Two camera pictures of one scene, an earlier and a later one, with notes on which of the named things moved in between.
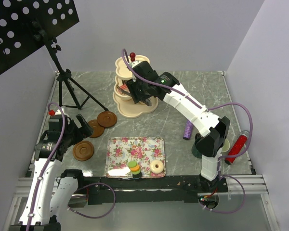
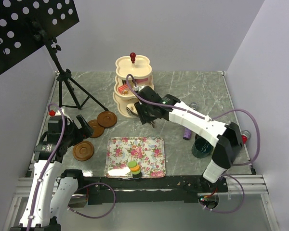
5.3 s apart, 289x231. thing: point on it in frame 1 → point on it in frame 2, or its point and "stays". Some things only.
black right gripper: x=137 y=96 → x=144 y=118
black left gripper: x=82 y=132 stays
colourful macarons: x=135 y=169 stays
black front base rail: x=176 y=189 stays
